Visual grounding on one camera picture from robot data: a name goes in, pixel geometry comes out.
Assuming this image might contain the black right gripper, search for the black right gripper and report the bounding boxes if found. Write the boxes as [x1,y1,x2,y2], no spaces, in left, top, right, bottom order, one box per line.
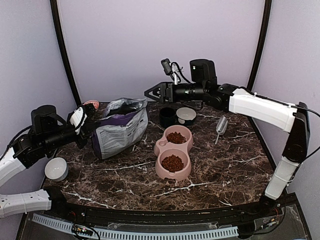
[144,81,207,104]

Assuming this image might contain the purple pet food bag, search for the purple pet food bag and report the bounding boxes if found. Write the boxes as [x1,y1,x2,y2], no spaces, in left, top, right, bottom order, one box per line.
[91,97,148,160]

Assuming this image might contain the pink double pet bowl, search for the pink double pet bowl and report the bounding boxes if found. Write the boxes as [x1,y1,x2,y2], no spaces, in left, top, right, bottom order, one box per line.
[153,125,193,182]

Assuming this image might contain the metal food scoop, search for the metal food scoop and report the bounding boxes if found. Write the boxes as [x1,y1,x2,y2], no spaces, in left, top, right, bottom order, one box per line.
[214,115,228,145]

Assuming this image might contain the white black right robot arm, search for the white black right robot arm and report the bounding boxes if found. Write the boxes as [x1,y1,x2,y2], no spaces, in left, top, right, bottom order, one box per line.
[144,58,311,217]

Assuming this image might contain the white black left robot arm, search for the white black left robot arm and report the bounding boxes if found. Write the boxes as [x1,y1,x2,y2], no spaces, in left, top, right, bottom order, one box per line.
[0,103,97,218]

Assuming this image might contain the white ceramic pet bowl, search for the white ceramic pet bowl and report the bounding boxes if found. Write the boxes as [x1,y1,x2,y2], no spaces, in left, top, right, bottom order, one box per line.
[176,107,197,126]

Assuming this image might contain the red patterned small bowl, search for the red patterned small bowl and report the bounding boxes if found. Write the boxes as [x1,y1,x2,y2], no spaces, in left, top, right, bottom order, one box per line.
[84,100,100,108]

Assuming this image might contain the dark green mug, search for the dark green mug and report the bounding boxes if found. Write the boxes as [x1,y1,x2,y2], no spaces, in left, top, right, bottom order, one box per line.
[159,107,176,129]

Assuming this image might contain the brown kibble in bowl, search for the brown kibble in bowl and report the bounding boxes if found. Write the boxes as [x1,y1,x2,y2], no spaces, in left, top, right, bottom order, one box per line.
[166,131,187,144]

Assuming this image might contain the white grey round bowl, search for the white grey round bowl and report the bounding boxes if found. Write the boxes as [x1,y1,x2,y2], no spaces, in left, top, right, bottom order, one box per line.
[44,157,69,182]

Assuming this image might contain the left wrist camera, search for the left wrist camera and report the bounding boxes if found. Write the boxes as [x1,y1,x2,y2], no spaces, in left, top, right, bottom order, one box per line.
[66,104,98,134]

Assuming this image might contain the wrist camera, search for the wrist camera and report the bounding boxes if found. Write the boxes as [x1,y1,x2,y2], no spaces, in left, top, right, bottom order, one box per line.
[66,104,98,134]
[160,58,185,85]

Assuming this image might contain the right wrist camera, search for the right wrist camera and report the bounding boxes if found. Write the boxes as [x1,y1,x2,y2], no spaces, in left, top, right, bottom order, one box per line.
[160,58,185,85]

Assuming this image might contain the grey slotted cable duct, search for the grey slotted cable duct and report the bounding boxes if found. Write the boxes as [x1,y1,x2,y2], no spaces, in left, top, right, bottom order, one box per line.
[31,213,239,240]

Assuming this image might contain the black front frame rail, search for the black front frame rail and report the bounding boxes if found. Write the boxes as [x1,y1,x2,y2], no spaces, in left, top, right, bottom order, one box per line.
[24,193,298,227]

